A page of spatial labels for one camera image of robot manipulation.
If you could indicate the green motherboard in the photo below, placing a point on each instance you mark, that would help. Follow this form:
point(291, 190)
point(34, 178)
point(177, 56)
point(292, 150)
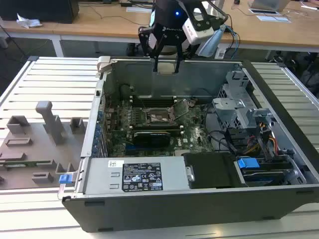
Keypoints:
point(194, 134)

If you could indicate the open black PC case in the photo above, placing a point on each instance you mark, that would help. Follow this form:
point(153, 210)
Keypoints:
point(174, 214)

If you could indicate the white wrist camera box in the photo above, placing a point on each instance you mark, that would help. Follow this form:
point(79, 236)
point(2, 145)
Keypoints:
point(199, 35)

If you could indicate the CPU socket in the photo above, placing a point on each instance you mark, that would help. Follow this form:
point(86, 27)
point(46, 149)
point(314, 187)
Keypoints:
point(157, 117)

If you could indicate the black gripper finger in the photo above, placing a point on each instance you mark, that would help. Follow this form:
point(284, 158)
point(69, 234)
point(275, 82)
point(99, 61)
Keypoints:
point(144, 39)
point(177, 47)

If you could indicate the green RAM stick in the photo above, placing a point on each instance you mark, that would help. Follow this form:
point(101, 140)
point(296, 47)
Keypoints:
point(30, 164)

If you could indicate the blue disk carrier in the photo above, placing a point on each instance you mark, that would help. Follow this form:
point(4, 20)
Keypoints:
point(248, 164)

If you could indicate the black computer box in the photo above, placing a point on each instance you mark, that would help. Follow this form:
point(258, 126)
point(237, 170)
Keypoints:
point(37, 10)

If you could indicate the blue expansion slot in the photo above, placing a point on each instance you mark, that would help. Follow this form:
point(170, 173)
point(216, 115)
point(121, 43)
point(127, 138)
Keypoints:
point(130, 149)

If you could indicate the grey laptop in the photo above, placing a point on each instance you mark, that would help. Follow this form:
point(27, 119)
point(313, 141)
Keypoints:
point(269, 4)

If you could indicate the blue case latch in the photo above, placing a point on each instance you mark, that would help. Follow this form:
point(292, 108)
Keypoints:
point(65, 179)

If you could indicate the black graphics card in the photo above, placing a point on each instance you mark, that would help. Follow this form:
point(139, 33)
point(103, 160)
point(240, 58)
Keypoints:
point(152, 140)

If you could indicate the silver power supply unit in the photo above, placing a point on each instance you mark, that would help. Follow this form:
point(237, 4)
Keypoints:
point(99, 174)

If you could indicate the wooden desk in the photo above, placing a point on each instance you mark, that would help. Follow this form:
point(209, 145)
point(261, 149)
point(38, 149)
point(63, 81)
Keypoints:
point(99, 27)

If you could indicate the black plastic shroud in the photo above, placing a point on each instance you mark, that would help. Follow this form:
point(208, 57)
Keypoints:
point(211, 171)

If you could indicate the thin metal locking lever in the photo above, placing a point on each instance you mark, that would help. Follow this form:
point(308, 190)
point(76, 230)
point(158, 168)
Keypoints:
point(143, 104)
point(176, 116)

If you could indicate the black RAM slot bank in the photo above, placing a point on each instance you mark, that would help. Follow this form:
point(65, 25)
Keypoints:
point(159, 125)
point(152, 100)

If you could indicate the silver metal drive cage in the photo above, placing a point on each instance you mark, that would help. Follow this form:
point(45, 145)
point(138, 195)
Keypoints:
point(231, 109)

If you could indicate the white paper sheet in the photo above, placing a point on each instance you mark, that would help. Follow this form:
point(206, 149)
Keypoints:
point(274, 19)

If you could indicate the crumpled white paper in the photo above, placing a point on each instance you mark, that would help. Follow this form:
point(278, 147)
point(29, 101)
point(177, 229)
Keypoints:
point(27, 23)

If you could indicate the grey parts rack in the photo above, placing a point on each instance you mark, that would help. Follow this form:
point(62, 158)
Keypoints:
point(30, 149)

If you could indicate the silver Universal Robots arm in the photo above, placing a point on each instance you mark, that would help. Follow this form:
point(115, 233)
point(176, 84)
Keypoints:
point(211, 42)

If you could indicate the silver CPU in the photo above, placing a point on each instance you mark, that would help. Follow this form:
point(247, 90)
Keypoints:
point(166, 68)

